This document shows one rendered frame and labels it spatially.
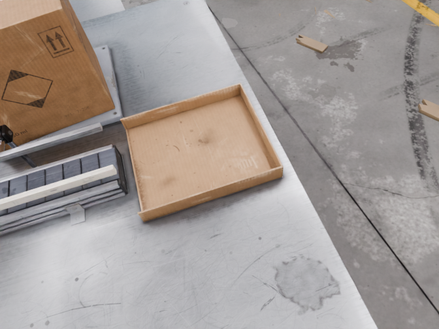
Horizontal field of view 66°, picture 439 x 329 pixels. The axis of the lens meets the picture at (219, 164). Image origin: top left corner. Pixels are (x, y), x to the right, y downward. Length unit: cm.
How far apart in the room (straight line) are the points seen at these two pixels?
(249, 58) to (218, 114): 147
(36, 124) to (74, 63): 18
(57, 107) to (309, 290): 66
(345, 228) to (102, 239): 114
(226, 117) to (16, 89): 45
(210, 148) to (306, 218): 26
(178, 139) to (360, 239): 104
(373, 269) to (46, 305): 123
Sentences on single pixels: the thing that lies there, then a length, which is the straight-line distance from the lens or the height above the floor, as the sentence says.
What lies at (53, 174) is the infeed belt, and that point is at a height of 88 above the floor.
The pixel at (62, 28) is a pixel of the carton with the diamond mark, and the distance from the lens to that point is 76.
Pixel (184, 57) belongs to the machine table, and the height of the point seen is 83.
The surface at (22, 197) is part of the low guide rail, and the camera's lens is 75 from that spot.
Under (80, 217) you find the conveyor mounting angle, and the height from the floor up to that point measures 83.
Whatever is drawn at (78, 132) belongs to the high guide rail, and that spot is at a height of 96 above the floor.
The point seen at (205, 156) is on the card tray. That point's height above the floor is 83.
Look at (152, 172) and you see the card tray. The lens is 76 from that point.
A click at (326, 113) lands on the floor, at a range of 196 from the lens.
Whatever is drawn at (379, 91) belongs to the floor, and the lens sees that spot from 213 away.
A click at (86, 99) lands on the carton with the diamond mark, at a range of 86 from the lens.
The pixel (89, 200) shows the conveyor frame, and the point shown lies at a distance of 75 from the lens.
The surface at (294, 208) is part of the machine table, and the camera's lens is 69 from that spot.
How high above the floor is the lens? 145
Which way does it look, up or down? 56 degrees down
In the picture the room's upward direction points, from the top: 11 degrees counter-clockwise
